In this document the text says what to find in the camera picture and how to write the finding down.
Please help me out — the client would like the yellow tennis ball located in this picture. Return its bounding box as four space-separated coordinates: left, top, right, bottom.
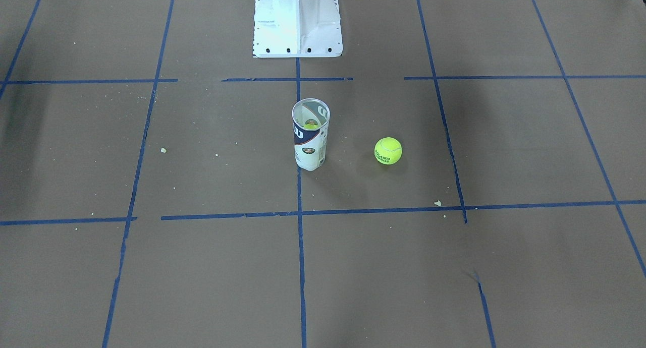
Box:
374 137 402 165

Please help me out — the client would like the tennis ball can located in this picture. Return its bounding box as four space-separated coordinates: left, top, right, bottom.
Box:
291 98 331 171

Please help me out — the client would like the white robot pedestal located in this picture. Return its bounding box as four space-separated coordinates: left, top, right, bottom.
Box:
252 0 344 59

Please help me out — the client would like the tennis ball inside can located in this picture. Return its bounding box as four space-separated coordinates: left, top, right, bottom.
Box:
302 119 320 130

